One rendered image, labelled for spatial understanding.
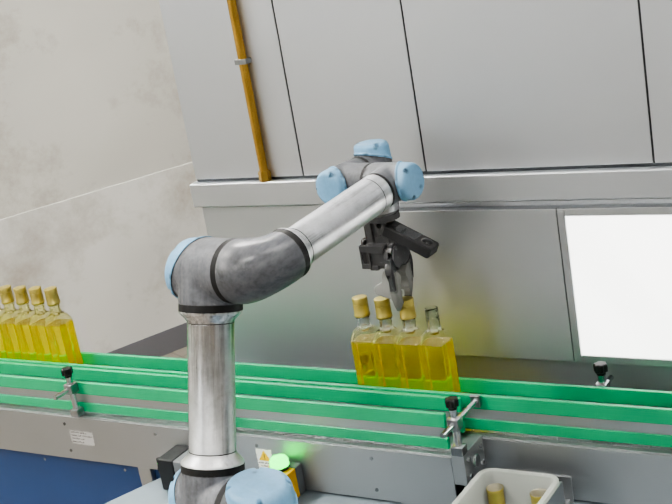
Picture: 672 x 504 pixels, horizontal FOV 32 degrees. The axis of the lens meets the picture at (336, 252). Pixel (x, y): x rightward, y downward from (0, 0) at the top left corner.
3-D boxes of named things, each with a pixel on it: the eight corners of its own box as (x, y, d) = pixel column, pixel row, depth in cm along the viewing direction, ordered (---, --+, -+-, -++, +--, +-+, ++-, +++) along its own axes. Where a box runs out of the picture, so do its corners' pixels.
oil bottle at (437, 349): (465, 415, 255) (451, 324, 249) (454, 426, 251) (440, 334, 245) (442, 413, 258) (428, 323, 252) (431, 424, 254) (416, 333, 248)
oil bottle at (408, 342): (441, 413, 258) (427, 323, 252) (430, 424, 254) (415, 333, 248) (418, 411, 261) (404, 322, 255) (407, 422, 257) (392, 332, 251)
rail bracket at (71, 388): (88, 415, 294) (75, 366, 290) (67, 428, 288) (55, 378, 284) (76, 413, 296) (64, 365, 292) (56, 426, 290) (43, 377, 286)
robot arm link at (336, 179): (350, 170, 226) (385, 155, 233) (308, 170, 233) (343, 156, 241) (358, 209, 228) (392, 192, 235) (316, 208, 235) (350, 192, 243)
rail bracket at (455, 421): (487, 430, 245) (479, 376, 242) (454, 468, 232) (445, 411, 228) (474, 429, 247) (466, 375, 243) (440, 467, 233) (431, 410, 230)
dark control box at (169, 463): (210, 478, 276) (202, 446, 274) (189, 495, 270) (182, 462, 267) (182, 475, 280) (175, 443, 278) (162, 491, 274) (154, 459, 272)
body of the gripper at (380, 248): (379, 260, 254) (370, 207, 251) (414, 261, 250) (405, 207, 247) (362, 272, 248) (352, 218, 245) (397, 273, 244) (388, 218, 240)
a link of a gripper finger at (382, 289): (380, 310, 252) (376, 268, 250) (404, 311, 248) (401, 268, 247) (373, 313, 249) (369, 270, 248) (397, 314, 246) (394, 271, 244)
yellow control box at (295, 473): (307, 492, 261) (301, 462, 259) (289, 508, 255) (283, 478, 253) (281, 488, 265) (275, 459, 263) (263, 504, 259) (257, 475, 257)
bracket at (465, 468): (489, 464, 246) (484, 434, 244) (470, 486, 238) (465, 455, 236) (473, 463, 247) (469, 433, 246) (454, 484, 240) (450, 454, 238)
